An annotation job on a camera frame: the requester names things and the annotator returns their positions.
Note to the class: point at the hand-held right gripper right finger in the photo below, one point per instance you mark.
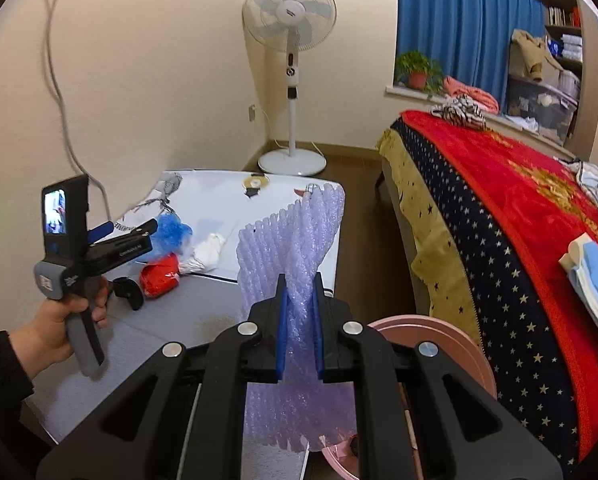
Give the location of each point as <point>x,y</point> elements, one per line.
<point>318,330</point>

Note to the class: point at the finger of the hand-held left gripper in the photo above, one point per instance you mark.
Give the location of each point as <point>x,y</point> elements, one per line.
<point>99,232</point>
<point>139,230</point>

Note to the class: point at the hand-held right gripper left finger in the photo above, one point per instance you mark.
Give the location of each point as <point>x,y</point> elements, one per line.
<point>281,330</point>

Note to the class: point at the blue plastic bag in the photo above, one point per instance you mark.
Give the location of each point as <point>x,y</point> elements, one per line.
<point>174,235</point>

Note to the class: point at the red plastic bag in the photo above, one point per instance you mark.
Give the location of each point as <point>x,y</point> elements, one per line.
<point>159,277</point>

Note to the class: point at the purple foam net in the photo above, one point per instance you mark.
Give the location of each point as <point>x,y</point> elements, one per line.
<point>299,240</point>

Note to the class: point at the pink plastic bin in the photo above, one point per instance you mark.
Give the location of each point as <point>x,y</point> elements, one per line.
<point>459,355</point>

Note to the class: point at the person's left hand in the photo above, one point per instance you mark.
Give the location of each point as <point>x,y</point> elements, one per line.
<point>54,325</point>

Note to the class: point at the black plastic bag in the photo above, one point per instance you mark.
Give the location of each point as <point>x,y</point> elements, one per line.
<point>129,291</point>

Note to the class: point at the white crumpled tissue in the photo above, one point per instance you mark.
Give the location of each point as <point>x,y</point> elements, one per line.
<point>204,255</point>

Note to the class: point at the white printed low table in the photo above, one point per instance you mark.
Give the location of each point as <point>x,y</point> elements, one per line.
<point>219,195</point>

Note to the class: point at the yellow bed skirt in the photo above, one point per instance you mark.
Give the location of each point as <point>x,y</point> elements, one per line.
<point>424,230</point>

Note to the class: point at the red floral blanket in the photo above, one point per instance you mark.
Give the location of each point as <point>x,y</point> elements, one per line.
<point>504,185</point>

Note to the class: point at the white window sill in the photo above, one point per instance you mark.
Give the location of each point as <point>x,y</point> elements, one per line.
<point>404,92</point>

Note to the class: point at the black white striped cloth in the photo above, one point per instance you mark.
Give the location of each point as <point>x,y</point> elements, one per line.
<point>461,110</point>

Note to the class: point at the white standing fan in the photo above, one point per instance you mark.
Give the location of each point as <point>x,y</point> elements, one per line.
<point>289,10</point>

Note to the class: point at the green potted plant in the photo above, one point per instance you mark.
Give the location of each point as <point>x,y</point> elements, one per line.
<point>418,80</point>

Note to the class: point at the cream foam pad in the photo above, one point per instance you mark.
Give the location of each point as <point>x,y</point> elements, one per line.
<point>576,250</point>

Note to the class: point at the pink folded cloth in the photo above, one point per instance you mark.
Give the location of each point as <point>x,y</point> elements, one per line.
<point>471,95</point>

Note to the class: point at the blue striped white cloth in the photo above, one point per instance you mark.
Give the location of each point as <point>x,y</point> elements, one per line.
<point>591,177</point>

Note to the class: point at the large clear storage box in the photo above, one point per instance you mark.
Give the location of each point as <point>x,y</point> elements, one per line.
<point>544,105</point>

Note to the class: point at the blue curtain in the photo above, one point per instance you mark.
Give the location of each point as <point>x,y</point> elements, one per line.
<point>454,20</point>

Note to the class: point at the beige jacket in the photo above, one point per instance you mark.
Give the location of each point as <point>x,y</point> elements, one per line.
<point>529,50</point>

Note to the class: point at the small clear storage box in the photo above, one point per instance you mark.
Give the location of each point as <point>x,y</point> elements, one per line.
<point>570,81</point>

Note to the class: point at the blue white packet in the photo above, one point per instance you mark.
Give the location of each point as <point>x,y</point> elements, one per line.
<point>554,49</point>

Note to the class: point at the stack of white boxes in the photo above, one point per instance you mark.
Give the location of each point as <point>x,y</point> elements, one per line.
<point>572,46</point>

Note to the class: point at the wooden bookshelf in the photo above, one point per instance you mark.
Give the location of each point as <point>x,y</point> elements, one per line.
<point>589,60</point>

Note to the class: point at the row of books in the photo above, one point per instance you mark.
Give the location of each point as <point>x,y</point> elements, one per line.
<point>561,15</point>

